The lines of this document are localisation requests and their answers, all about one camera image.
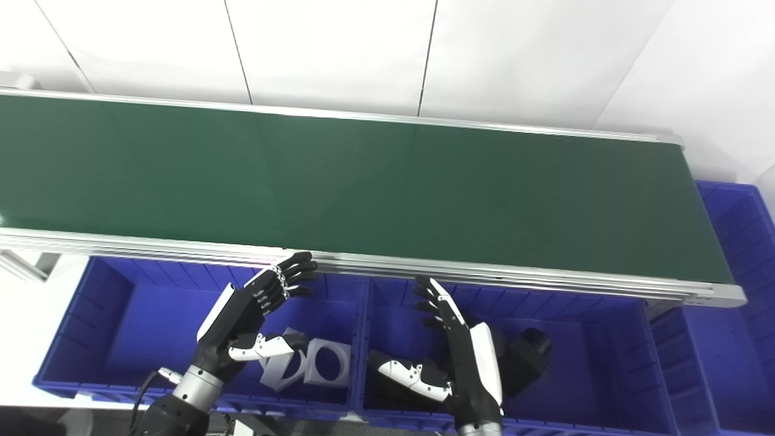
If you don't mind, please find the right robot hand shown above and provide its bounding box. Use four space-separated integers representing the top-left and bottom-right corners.
366 276 504 429

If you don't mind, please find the blue plastic bin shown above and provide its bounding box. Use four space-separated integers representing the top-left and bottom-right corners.
651 180 775 436
357 276 680 436
33 256 368 420

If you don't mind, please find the grey conveyor end housing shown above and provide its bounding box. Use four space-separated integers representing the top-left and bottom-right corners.
0 73 41 92

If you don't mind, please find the black flat part with cylinder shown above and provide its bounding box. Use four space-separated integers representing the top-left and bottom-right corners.
362 351 452 408

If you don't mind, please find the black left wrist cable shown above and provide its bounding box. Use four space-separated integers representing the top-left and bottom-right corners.
129 367 182 436

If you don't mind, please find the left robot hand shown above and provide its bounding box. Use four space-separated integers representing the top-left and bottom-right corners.
196 251 319 386

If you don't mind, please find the green conveyor belt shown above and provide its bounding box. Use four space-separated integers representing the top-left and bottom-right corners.
0 89 747 309
0 95 735 284

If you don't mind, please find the aluminium conveyor leg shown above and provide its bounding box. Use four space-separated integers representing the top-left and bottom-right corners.
0 250 61 283

